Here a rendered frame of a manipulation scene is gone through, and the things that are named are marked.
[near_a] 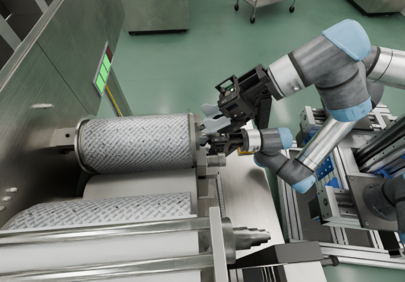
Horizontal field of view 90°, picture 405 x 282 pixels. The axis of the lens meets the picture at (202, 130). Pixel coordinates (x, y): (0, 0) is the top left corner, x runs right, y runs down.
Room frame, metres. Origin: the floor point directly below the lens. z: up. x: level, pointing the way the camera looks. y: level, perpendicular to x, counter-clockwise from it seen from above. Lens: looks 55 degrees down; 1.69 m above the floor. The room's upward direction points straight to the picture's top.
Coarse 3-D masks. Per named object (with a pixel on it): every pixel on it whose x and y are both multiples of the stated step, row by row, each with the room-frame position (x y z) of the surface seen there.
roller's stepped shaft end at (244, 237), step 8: (240, 232) 0.05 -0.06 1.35; (248, 232) 0.05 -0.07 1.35; (256, 232) 0.05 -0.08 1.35; (264, 232) 0.05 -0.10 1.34; (240, 240) 0.04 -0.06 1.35; (248, 240) 0.04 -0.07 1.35; (256, 240) 0.04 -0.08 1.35; (264, 240) 0.04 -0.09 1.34; (240, 248) 0.03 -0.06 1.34; (248, 248) 0.03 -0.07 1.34
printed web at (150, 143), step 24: (96, 120) 0.30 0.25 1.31; (120, 120) 0.30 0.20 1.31; (144, 120) 0.30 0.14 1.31; (168, 120) 0.29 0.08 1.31; (96, 144) 0.23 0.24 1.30; (120, 144) 0.24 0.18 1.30; (144, 144) 0.24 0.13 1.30; (168, 144) 0.24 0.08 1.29; (96, 168) 0.21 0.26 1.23; (120, 168) 0.21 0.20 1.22; (144, 168) 0.22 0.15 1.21; (168, 168) 0.22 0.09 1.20; (24, 216) 0.06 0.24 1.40; (48, 216) 0.06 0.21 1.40; (72, 216) 0.06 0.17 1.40; (96, 216) 0.06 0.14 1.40; (120, 216) 0.06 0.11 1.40; (144, 216) 0.06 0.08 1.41; (168, 216) 0.06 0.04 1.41
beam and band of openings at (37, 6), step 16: (0, 0) 0.50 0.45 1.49; (16, 0) 0.50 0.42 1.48; (32, 0) 0.50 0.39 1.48; (48, 0) 0.57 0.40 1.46; (0, 16) 0.38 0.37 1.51; (16, 16) 0.49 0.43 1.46; (32, 16) 0.49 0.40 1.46; (48, 16) 0.51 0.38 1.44; (0, 32) 0.36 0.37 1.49; (16, 32) 0.42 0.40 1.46; (32, 32) 0.43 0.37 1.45; (0, 48) 0.35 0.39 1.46; (16, 48) 0.36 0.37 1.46; (0, 64) 0.31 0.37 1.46; (0, 80) 0.28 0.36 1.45
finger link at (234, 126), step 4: (232, 120) 0.29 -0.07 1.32; (244, 120) 0.28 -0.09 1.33; (232, 124) 0.28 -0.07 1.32; (236, 124) 0.27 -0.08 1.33; (240, 124) 0.27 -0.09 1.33; (244, 124) 0.27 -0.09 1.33; (224, 128) 0.28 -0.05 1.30; (228, 128) 0.27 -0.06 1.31; (232, 128) 0.27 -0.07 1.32; (236, 128) 0.27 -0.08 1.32; (220, 132) 0.27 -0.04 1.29; (224, 132) 0.27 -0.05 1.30; (228, 132) 0.27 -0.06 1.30; (232, 132) 0.27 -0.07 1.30
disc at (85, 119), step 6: (90, 114) 0.33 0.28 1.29; (84, 120) 0.30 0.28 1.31; (78, 126) 0.27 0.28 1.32; (78, 132) 0.26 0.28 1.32; (78, 138) 0.24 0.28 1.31; (78, 144) 0.23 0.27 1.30; (78, 150) 0.22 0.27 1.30; (78, 156) 0.21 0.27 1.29; (78, 162) 0.20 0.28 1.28; (84, 162) 0.21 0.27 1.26; (84, 168) 0.20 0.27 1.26; (90, 168) 0.21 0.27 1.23
